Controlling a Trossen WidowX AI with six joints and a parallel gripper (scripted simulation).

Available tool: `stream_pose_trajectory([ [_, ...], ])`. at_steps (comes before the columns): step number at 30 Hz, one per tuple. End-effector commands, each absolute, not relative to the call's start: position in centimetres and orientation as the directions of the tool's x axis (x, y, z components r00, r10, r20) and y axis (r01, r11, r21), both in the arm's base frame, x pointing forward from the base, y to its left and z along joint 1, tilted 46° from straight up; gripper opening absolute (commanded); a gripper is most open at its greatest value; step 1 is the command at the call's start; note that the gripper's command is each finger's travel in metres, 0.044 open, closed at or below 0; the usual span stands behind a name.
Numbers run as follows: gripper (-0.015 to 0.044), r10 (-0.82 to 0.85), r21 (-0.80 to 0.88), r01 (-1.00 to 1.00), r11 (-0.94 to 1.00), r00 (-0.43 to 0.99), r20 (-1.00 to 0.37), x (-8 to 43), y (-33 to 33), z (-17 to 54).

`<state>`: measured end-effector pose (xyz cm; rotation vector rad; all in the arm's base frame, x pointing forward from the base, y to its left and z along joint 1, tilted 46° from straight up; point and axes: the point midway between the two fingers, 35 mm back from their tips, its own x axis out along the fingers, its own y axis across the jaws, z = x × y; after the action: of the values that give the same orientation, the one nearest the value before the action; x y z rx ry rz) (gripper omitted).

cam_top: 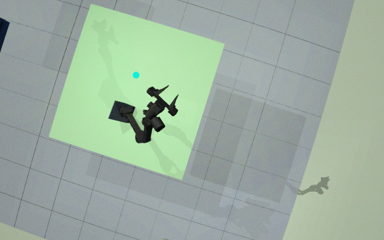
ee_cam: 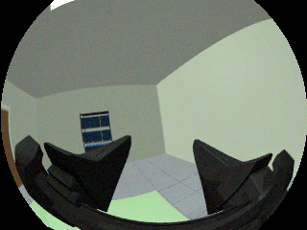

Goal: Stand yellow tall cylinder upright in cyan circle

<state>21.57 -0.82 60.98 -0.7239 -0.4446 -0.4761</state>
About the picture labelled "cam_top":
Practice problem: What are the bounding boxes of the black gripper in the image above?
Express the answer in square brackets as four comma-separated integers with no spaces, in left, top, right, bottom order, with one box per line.
[146,85,178,116]

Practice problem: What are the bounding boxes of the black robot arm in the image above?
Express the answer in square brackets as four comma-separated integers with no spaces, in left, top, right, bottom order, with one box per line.
[118,101,165,144]

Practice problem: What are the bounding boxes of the cyan circle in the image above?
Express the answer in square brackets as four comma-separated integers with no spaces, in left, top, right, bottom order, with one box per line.
[133,72,140,79]

